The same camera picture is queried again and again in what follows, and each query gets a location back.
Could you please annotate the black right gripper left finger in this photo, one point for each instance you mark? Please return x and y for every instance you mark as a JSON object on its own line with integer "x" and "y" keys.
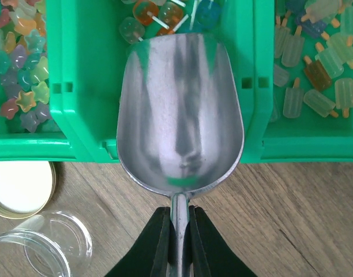
{"x": 149, "y": 254}

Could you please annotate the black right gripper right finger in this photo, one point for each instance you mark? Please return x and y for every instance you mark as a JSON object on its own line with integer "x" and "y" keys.
{"x": 211, "y": 256}

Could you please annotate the silver metal scoop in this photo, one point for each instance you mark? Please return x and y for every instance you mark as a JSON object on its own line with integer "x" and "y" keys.
{"x": 180, "y": 130}

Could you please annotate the green bin with star candies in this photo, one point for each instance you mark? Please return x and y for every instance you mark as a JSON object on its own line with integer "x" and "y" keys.
{"x": 27, "y": 129}

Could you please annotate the green bin with popsicle candies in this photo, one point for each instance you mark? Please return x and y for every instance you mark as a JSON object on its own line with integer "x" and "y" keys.
{"x": 303, "y": 102}

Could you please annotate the green bin with lollipop candies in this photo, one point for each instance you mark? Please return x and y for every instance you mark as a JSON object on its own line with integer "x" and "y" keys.
{"x": 87, "y": 61}

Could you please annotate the clear glass jar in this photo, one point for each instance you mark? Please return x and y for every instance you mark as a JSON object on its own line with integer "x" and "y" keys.
{"x": 55, "y": 243}

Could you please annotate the cream jar lid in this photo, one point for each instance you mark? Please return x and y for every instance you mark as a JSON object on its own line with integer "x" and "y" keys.
{"x": 25, "y": 187}

